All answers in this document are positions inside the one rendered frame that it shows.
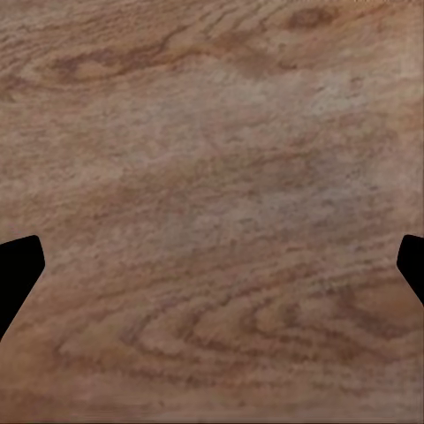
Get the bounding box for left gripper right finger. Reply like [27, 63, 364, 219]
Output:
[397, 235, 424, 304]

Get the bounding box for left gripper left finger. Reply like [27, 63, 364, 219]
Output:
[0, 235, 45, 339]

